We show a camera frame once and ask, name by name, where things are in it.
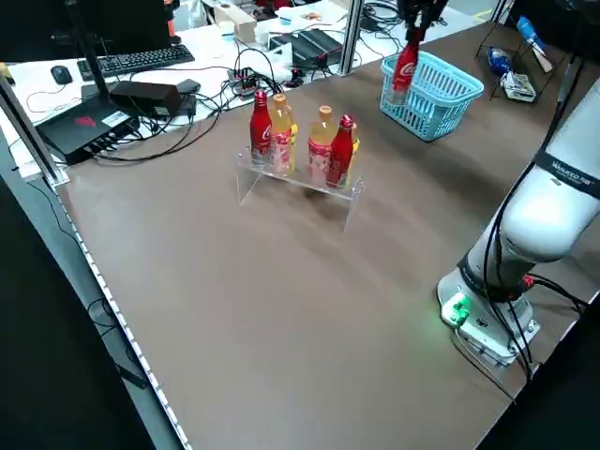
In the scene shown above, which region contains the black usb hub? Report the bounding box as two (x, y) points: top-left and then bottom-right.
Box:
(227, 67), (260, 98)

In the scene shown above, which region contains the aluminium frame rail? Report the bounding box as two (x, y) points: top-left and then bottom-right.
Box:
(0, 60), (72, 187)

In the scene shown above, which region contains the black arm base cable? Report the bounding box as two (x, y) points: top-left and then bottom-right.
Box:
(452, 276), (587, 404)

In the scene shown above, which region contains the blue cracker bag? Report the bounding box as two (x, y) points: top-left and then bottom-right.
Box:
(487, 45), (516, 75)

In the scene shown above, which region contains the white yellow snack packet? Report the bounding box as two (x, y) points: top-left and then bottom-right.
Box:
(499, 70), (536, 100)

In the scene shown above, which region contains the black ribbed metal device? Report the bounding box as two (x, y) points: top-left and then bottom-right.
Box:
(269, 28), (344, 68)

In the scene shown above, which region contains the black keyboard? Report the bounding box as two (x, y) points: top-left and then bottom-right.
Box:
(76, 45), (196, 79)

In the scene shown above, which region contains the cardboard box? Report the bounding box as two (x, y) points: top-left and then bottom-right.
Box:
(213, 3), (259, 42)

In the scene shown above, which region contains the clear acrylic bottle tray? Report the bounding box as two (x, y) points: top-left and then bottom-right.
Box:
(236, 143), (366, 234)

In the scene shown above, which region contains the black wire rack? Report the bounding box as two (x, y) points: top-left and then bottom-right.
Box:
(473, 12), (560, 107)

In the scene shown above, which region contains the black monitor stand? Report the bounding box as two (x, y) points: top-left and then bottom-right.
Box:
(65, 0), (116, 112)

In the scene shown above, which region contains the black power brick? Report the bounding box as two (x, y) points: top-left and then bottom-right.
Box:
(109, 80), (185, 119)

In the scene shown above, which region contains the orange tea bottle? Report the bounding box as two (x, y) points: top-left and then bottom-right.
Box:
(269, 93), (295, 178)
(307, 105), (337, 188)

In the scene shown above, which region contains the black box red logo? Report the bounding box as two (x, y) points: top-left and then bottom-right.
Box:
(35, 83), (142, 166)

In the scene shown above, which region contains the light blue plastic basket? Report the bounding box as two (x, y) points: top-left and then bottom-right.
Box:
(379, 50), (486, 143)

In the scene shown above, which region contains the aluminium camera post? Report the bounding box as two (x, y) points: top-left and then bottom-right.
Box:
(339, 0), (366, 76)

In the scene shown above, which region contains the long blue snack packet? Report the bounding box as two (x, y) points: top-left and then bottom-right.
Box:
(517, 15), (548, 53)

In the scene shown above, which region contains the red cola bottle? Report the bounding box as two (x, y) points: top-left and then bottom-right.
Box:
(326, 113), (356, 189)
(248, 89), (274, 166)
(391, 26), (423, 108)

